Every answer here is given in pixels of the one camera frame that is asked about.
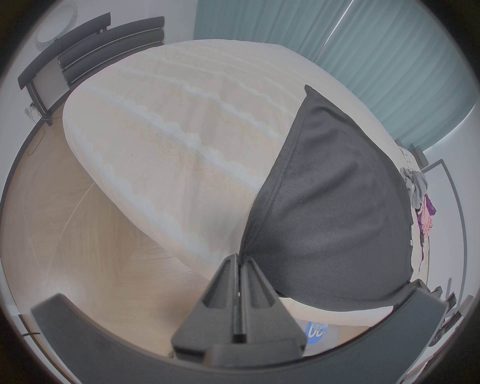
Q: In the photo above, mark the white printed pillow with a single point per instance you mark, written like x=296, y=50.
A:
x=408, y=157

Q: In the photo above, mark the black dressing table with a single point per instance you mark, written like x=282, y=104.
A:
x=112, y=45

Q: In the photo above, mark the bed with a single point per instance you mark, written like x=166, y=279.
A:
x=168, y=131

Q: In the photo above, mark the pile of clothes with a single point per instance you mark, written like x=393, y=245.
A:
x=426, y=213

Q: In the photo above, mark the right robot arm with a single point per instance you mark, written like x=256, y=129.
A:
x=448, y=322

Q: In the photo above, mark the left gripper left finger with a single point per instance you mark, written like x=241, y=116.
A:
x=210, y=318

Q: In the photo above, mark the blue-green curtain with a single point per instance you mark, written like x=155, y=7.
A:
x=262, y=22
x=405, y=75

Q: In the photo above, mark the black T-shirt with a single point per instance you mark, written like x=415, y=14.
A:
x=337, y=225

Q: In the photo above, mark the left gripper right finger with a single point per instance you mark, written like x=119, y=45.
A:
x=273, y=318

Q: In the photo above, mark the grey bedside table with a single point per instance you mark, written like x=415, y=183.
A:
x=420, y=157

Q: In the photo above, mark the grey garment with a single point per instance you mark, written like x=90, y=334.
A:
x=416, y=185

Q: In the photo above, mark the round white mirror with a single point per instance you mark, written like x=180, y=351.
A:
x=56, y=22

